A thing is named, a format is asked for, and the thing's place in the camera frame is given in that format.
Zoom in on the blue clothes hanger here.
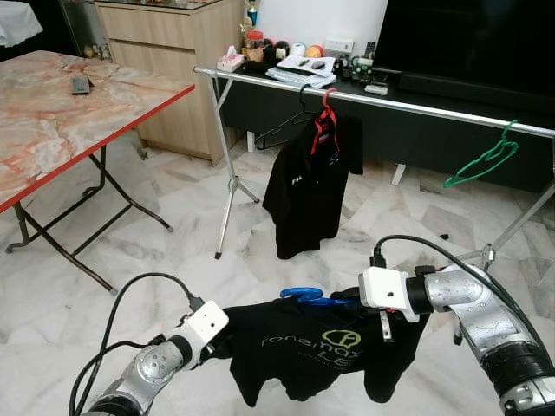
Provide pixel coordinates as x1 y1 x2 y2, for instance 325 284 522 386
279 286 365 309

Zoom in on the black shirt green logo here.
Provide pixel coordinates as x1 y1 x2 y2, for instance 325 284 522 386
215 290 430 408

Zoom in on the red clothes hanger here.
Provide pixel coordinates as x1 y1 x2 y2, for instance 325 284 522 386
310 87 341 157

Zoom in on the thin black clothes hanger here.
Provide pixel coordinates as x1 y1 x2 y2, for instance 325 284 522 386
254 84 323 150

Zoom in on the green clothes hanger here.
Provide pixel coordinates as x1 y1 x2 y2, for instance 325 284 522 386
443 120 519 189

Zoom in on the black shirt white chest print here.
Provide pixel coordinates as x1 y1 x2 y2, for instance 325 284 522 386
263 113 365 259

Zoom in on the long black TV console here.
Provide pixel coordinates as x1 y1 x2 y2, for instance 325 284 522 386
212 74 555 193

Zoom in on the silver metal clothes rack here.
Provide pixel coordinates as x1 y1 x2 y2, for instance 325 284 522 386
194 68 555 270

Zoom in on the stack of white magazines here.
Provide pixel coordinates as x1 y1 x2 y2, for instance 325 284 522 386
264 56 337 90

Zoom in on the long black soundbar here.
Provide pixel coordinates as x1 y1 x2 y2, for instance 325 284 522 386
397 74 555 114

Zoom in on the marble folding table red edge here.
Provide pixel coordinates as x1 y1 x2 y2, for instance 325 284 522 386
0 50 196 291

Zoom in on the white power socket box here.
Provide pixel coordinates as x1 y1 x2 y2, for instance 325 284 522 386
323 36 355 55

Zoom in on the black plush doll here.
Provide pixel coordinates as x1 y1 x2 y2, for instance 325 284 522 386
263 39 291 63

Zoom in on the light wooden cabinet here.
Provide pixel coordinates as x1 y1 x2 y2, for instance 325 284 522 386
94 0 246 166

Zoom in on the pink tissue box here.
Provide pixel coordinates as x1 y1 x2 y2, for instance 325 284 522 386
217 48 244 72

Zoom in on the jar with red lid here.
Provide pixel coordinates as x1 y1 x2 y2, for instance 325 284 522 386
245 30 265 62

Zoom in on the large black television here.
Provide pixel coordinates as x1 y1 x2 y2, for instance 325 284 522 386
373 0 555 96

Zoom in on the white cloth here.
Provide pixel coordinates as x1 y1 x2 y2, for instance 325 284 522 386
0 13 42 49

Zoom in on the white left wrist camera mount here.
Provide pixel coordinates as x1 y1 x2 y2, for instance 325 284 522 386
180 301 230 348

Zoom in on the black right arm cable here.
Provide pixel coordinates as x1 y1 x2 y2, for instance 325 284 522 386
371 234 539 348

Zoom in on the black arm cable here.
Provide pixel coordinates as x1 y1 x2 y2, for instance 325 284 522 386
69 273 205 416
371 234 539 348

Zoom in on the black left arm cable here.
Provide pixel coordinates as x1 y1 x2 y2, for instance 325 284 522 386
69 273 205 416

